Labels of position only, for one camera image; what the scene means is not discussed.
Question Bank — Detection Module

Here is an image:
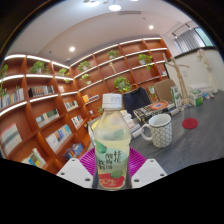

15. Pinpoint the orange wooden shelf unit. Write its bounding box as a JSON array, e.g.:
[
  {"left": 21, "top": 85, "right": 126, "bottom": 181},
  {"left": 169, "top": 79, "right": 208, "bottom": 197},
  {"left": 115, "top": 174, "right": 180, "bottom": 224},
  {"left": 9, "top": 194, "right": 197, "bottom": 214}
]
[{"left": 0, "top": 37, "right": 173, "bottom": 174}]

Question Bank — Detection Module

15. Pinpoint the window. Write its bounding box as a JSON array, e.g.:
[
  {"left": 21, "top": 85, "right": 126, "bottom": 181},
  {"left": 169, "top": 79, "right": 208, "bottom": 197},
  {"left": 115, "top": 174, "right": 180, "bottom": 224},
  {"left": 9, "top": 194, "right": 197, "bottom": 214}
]
[{"left": 194, "top": 26, "right": 215, "bottom": 48}]

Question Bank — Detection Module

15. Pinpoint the stack of white books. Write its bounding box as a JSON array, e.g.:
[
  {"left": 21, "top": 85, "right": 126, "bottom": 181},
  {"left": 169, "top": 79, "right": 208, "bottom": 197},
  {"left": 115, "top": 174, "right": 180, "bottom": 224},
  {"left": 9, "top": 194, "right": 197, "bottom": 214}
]
[{"left": 188, "top": 83, "right": 213, "bottom": 96}]

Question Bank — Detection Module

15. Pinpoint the grey curtain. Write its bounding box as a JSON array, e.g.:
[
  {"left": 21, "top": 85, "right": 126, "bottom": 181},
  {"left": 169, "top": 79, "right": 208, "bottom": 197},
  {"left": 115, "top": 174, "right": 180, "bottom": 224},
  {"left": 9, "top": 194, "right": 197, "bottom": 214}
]
[{"left": 174, "top": 29, "right": 204, "bottom": 54}]

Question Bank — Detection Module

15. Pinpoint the stack of dark books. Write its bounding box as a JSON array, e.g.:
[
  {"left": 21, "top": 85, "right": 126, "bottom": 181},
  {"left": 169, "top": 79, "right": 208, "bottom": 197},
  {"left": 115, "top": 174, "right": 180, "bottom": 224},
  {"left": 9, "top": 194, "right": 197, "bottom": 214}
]
[{"left": 133, "top": 100, "right": 176, "bottom": 123}]

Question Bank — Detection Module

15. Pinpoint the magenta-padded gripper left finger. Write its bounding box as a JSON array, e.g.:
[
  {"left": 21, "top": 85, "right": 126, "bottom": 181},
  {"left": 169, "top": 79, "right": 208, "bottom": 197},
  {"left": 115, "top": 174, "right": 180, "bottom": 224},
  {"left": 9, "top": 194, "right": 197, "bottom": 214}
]
[{"left": 56, "top": 148, "right": 98, "bottom": 189}]

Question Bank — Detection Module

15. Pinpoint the branching ceiling lamp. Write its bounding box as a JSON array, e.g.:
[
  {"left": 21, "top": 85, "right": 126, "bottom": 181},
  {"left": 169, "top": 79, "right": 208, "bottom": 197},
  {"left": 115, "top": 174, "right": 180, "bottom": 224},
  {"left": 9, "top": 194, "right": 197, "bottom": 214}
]
[{"left": 83, "top": 0, "right": 139, "bottom": 12}]

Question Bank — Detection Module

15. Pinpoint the stack of colourful books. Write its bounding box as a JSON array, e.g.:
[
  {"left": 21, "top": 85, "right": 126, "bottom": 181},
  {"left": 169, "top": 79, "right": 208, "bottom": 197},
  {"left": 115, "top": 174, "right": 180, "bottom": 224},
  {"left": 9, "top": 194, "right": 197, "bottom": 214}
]
[{"left": 120, "top": 109, "right": 143, "bottom": 139}]

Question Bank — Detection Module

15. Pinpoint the dark office chair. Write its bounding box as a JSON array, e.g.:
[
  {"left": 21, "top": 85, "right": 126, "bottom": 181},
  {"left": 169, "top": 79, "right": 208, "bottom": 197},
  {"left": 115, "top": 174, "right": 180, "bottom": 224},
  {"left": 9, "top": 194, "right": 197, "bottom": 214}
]
[{"left": 121, "top": 87, "right": 152, "bottom": 118}]

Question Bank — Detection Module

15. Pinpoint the clear yellow drink bottle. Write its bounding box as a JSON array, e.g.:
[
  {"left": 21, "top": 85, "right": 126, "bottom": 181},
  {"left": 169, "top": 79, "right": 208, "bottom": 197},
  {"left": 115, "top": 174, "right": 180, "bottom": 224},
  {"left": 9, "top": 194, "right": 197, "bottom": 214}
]
[{"left": 92, "top": 93, "right": 133, "bottom": 191}]

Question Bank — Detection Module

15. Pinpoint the tall green and white carton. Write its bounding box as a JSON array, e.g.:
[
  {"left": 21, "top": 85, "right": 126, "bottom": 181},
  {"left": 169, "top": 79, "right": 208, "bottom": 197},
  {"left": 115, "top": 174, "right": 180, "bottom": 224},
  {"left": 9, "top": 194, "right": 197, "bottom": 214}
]
[{"left": 170, "top": 85, "right": 183, "bottom": 108}]

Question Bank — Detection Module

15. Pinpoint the white triangle-patterned mug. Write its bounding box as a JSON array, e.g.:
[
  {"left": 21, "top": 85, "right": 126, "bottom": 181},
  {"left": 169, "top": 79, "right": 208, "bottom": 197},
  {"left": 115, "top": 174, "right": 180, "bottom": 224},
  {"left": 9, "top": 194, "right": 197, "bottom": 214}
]
[{"left": 140, "top": 113, "right": 173, "bottom": 149}]

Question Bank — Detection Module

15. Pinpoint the ceiling air vent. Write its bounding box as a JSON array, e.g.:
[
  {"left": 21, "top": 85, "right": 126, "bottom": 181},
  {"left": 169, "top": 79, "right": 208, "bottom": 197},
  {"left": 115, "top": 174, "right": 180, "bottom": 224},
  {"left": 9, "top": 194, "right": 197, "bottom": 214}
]
[{"left": 118, "top": 10, "right": 143, "bottom": 16}]

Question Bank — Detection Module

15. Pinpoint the black ceiling track light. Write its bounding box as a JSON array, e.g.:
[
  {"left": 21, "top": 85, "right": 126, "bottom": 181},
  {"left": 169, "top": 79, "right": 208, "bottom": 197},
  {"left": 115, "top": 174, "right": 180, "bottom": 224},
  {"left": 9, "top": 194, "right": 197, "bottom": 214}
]
[{"left": 171, "top": 22, "right": 194, "bottom": 38}]

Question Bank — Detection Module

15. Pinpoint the wooden artist mannequin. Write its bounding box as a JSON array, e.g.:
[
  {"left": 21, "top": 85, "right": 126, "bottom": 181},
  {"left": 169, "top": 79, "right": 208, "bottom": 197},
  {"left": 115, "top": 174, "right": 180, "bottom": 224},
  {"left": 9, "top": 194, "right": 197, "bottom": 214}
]
[{"left": 162, "top": 53, "right": 190, "bottom": 106}]

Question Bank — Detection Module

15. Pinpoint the white vase with flowers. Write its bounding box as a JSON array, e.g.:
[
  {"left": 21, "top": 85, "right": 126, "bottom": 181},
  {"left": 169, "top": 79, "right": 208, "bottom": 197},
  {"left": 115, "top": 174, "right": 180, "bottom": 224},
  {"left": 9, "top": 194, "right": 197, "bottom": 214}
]
[{"left": 196, "top": 48, "right": 219, "bottom": 94}]

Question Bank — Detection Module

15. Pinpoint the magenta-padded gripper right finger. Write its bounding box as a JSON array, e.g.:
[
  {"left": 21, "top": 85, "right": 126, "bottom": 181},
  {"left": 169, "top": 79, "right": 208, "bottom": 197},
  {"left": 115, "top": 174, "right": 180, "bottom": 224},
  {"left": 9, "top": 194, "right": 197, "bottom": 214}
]
[{"left": 128, "top": 147, "right": 168, "bottom": 189}]

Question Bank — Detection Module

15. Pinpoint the flat round red coaster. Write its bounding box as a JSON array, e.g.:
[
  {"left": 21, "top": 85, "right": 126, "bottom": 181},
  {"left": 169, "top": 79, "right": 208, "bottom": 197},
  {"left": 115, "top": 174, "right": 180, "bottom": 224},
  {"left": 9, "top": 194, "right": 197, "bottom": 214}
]
[{"left": 181, "top": 117, "right": 199, "bottom": 130}]

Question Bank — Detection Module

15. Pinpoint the tan chair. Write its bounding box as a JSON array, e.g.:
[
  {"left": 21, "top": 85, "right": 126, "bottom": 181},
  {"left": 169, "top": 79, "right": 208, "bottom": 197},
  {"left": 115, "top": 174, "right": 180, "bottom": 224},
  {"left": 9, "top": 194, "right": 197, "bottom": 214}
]
[{"left": 153, "top": 78, "right": 178, "bottom": 103}]

